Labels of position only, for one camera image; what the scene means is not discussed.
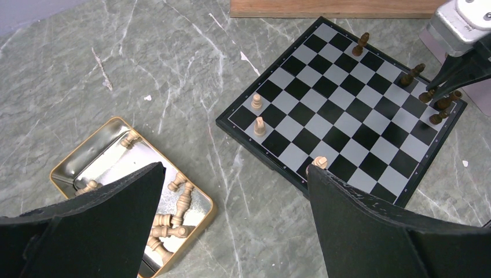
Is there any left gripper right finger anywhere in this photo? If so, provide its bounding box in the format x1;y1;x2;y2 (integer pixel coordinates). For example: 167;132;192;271
307;165;490;277

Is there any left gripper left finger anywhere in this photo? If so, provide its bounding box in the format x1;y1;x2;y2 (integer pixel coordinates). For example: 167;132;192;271
1;162;166;277

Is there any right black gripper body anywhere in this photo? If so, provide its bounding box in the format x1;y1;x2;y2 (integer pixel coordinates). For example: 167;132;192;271
426;34;490;99

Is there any dark wooden rook piece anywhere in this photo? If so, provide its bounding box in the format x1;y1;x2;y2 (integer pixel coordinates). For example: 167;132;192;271
435;90;463;111

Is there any dark wooden pawn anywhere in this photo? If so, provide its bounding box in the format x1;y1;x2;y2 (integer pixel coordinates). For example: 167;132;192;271
418;89;436;103
429;111;449;125

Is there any dark wooden knight piece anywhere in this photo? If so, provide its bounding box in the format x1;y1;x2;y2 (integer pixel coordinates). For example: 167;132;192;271
400;63;426;86

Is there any light wooden bishop piece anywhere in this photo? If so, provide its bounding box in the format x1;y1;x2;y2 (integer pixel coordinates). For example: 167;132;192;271
311;156;328;169

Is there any dark wooden bishop piece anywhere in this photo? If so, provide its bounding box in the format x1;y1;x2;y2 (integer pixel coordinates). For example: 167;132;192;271
352;32;370;57

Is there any light wooden pawn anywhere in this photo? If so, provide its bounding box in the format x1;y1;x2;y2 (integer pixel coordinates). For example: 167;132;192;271
254;116;266;137
251;93;262;111

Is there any white tray with dark pieces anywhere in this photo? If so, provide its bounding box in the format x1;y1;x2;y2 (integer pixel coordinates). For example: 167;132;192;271
428;38;490;116

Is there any wooden board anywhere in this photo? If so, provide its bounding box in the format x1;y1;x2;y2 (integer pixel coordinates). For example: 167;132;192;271
229;0;445;19

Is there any gold tin tray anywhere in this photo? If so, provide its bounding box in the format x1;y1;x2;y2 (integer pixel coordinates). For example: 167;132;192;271
50;117;217;277

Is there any black and white chessboard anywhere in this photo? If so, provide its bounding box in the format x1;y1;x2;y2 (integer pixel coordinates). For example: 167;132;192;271
216;17;467;207

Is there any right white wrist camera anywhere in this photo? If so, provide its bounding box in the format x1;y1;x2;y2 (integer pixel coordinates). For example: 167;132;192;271
426;0;490;57

